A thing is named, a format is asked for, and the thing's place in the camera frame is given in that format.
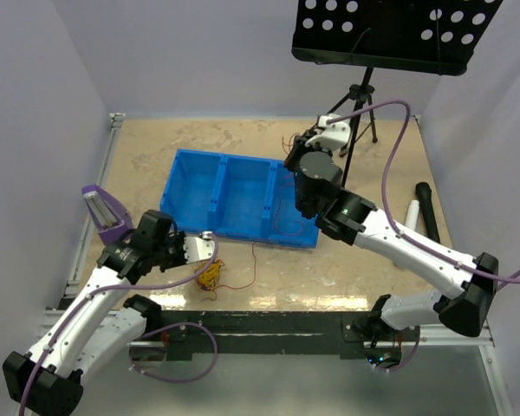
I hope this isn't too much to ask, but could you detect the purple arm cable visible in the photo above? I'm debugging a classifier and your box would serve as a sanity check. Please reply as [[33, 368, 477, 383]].
[[17, 233, 221, 416], [328, 100, 520, 287]]

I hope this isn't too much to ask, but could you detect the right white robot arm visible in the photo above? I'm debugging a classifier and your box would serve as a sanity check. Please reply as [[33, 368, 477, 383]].
[[284, 134, 498, 341]]

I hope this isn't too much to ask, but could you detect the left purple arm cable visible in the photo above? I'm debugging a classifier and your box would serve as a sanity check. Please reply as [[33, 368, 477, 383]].
[[17, 233, 221, 416]]

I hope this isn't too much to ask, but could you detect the black microphone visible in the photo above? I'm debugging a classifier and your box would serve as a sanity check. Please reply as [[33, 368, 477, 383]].
[[415, 182, 441, 244]]

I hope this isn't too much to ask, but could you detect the white microphone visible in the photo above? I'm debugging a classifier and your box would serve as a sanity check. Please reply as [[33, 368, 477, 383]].
[[404, 199, 419, 231]]

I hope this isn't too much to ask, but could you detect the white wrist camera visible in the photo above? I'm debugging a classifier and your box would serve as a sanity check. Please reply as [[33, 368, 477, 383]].
[[306, 114, 351, 151], [184, 231, 218, 263]]

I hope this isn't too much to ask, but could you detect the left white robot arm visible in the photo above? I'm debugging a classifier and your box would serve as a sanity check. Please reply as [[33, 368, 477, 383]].
[[3, 210, 192, 415]]

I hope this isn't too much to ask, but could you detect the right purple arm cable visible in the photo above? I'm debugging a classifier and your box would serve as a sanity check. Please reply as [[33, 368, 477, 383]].
[[328, 100, 520, 287]]

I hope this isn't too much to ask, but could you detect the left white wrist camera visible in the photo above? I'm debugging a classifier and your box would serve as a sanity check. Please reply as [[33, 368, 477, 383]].
[[184, 231, 218, 263]]

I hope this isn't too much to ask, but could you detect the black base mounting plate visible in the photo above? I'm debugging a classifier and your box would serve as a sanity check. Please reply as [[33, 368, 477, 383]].
[[136, 306, 419, 363]]

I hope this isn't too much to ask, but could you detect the blue three-compartment plastic bin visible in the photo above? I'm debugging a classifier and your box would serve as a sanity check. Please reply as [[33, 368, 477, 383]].
[[159, 149, 319, 249]]

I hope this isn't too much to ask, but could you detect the purple metronome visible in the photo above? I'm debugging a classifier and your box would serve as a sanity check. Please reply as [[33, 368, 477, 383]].
[[81, 185, 133, 245]]

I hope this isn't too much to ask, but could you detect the black music stand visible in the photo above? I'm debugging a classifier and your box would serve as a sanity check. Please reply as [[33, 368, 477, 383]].
[[290, 0, 506, 144]]

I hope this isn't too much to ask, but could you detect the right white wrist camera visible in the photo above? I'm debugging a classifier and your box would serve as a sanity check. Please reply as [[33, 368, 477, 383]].
[[306, 114, 351, 151]]

